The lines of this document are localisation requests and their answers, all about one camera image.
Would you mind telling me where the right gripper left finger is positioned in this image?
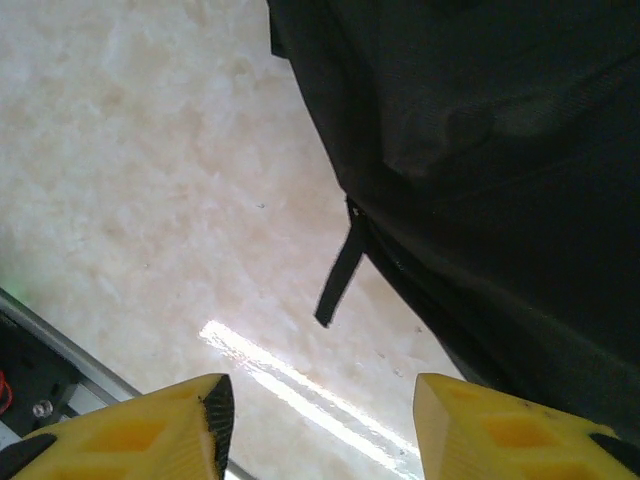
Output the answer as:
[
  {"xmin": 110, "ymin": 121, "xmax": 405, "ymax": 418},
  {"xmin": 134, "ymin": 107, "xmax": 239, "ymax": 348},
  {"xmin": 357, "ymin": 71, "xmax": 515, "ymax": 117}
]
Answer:
[{"xmin": 0, "ymin": 372, "xmax": 235, "ymax": 480}]

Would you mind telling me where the aluminium mounting rail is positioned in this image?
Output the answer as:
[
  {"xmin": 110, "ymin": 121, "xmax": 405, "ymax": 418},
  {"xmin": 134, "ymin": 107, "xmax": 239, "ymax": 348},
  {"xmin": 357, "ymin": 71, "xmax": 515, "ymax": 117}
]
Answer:
[{"xmin": 0, "ymin": 287, "xmax": 261, "ymax": 480}]

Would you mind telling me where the black backpack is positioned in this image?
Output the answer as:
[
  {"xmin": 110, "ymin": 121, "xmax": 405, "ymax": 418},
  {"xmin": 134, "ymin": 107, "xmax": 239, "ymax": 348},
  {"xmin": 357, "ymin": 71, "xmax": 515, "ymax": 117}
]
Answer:
[{"xmin": 267, "ymin": 0, "xmax": 640, "ymax": 451}]

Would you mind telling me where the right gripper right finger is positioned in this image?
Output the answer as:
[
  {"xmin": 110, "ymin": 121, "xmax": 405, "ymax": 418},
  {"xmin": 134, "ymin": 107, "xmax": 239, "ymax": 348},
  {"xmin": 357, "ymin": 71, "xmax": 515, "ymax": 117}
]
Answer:
[{"xmin": 414, "ymin": 372, "xmax": 640, "ymax": 480}]

